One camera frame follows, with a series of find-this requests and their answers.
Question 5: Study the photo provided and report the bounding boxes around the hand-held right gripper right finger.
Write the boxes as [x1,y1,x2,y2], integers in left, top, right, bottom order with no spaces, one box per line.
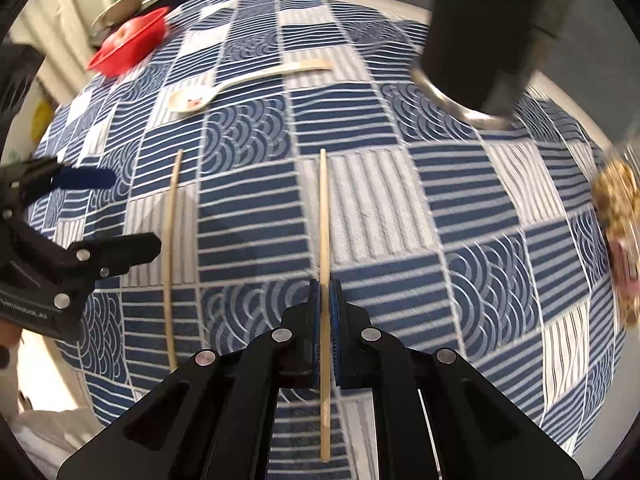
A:
[330,280,584,480]

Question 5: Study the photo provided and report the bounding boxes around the blue checkered tablecloth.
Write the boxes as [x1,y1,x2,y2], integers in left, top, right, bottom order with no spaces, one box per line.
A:
[27,0,632,480]

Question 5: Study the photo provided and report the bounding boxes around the red apple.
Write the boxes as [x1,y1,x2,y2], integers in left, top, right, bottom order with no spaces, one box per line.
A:
[112,22,147,50]

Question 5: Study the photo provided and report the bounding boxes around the wooden chopstick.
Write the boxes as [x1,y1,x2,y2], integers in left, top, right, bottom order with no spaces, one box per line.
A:
[319,148,332,463]
[161,149,184,372]

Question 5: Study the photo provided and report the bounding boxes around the clear snack bag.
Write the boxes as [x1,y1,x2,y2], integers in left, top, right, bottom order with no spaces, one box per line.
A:
[591,152,640,333]

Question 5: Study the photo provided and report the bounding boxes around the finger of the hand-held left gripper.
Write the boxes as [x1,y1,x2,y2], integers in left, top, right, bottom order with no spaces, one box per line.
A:
[5,232,162,321]
[5,157,117,211]

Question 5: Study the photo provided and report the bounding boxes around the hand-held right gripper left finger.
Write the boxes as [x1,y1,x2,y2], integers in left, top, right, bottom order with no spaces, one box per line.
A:
[57,280,321,480]

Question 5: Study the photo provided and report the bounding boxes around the white spoon with red print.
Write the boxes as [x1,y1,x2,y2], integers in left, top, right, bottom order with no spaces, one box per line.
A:
[167,58,334,114]

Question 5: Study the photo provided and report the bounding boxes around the red plastic basket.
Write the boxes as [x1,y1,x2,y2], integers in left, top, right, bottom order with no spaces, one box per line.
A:
[87,6,170,77]

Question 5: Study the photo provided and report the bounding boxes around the black utensil holder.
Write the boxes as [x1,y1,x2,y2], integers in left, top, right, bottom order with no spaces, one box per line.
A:
[412,0,581,131]

